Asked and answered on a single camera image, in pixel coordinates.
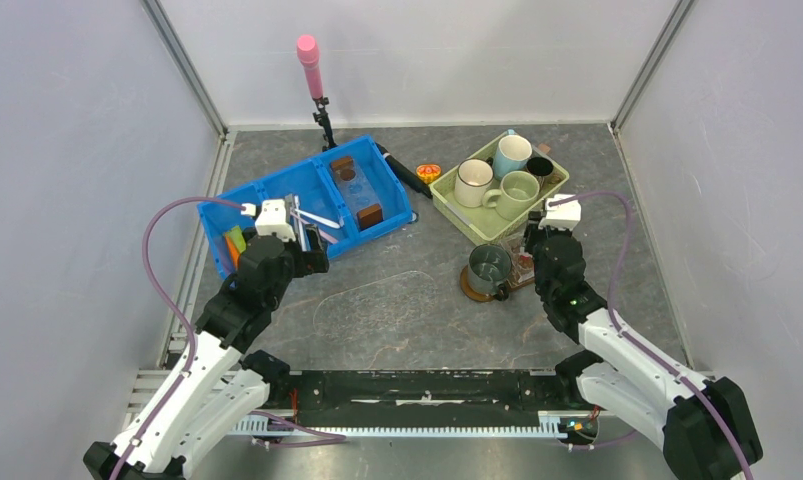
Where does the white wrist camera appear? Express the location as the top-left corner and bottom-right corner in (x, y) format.
(539, 194), (582, 231)
(254, 199), (297, 243)

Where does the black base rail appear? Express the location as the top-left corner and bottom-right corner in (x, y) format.
(233, 370), (599, 448)

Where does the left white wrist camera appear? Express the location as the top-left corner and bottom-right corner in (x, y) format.
(254, 199), (297, 243)

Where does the green plastic basket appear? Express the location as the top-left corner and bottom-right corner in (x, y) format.
(429, 146), (570, 245)

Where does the white toothbrush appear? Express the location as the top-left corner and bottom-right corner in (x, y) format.
(294, 209), (342, 229)

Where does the pink microphone on stand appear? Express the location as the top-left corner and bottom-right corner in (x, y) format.
(296, 34), (337, 151)

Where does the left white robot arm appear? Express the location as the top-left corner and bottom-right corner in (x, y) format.
(83, 225), (329, 479)

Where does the brown oval wooden tray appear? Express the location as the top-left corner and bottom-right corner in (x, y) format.
(459, 266), (522, 303)

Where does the white mug brown rim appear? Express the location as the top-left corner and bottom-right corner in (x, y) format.
(454, 159), (494, 208)

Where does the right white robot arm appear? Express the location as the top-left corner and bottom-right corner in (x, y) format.
(524, 212), (764, 479)

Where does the orange yellow toy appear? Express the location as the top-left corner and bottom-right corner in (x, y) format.
(415, 164), (442, 185)

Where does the black mug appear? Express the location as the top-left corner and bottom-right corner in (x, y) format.
(526, 156), (557, 188)

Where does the grey toothbrush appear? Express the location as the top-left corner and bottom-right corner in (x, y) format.
(284, 194), (310, 251)

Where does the clear plastic toothbrush holder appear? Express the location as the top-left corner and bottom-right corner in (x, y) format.
(501, 232), (534, 290)

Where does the white toothpaste tube red cap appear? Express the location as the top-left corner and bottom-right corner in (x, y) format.
(519, 244), (534, 271)

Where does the orange toothpaste tube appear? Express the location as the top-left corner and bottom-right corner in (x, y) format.
(224, 235), (240, 270)

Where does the green toothpaste tube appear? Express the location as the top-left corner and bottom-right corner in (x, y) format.
(224, 225), (246, 254)

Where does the light green mug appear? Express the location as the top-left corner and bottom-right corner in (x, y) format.
(481, 171), (540, 221)

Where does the light blue mug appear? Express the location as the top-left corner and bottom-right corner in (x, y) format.
(492, 134), (534, 179)

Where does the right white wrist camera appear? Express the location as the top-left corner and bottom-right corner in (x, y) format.
(539, 194), (582, 231)

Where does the dark grey mug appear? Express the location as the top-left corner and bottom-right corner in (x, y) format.
(467, 245), (512, 301)

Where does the black cylinder marker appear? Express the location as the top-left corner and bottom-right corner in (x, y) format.
(377, 144), (433, 199)

